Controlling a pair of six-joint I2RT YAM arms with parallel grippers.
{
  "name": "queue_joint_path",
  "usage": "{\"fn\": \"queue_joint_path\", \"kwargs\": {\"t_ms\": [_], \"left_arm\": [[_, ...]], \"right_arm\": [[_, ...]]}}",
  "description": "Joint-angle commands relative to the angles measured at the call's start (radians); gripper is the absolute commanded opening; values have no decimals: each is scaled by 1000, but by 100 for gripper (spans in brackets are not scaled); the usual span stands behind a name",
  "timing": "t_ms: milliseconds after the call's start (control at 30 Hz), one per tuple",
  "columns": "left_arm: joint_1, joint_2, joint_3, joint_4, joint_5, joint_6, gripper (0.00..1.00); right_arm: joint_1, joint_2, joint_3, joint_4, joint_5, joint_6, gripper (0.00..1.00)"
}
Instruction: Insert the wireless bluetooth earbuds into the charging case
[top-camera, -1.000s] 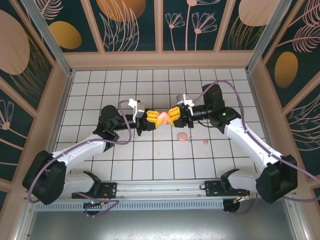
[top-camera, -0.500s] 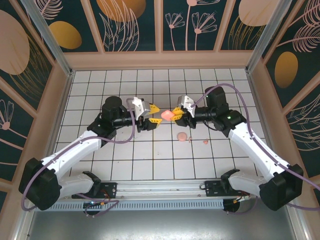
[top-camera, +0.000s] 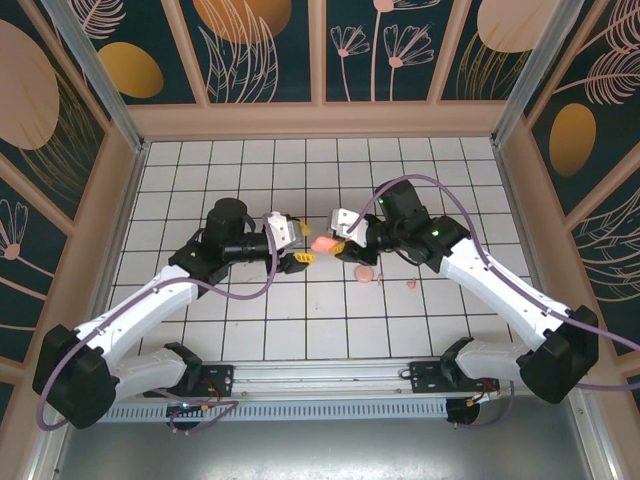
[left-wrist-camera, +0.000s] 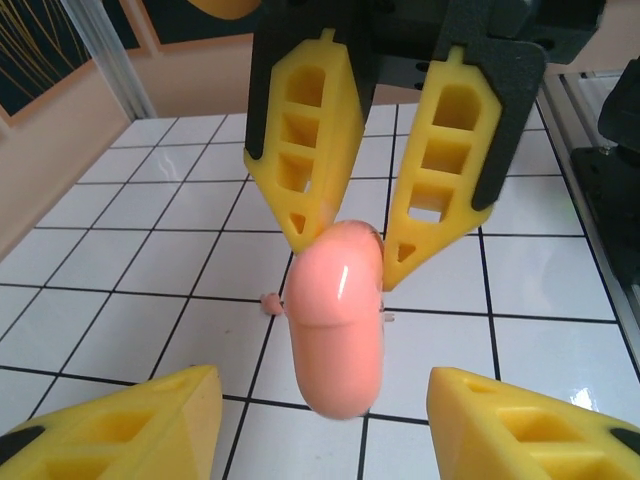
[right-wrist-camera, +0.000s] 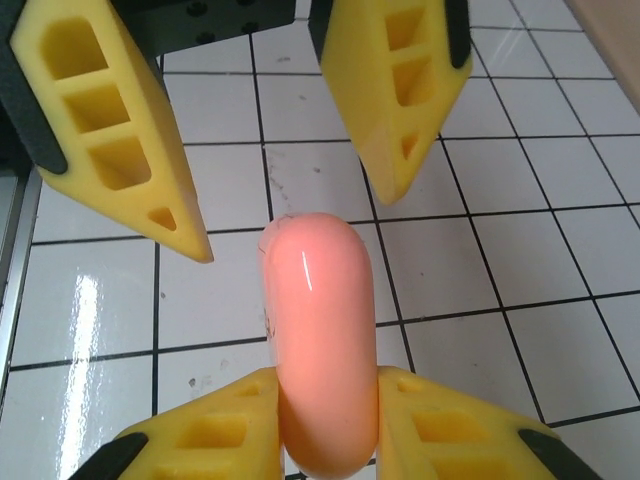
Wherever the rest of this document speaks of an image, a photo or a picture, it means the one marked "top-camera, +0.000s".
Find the pink earbud charging case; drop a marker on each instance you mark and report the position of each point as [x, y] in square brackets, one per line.
[321, 245]

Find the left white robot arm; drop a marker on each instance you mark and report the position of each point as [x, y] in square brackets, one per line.
[150, 300]

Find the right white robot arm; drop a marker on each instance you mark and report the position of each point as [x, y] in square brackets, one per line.
[500, 290]

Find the pink round disc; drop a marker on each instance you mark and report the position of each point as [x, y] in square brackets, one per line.
[363, 273]

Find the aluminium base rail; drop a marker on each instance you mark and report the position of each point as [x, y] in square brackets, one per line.
[320, 377]

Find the aluminium corner post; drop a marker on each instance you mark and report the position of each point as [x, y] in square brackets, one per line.
[96, 75]
[540, 75]

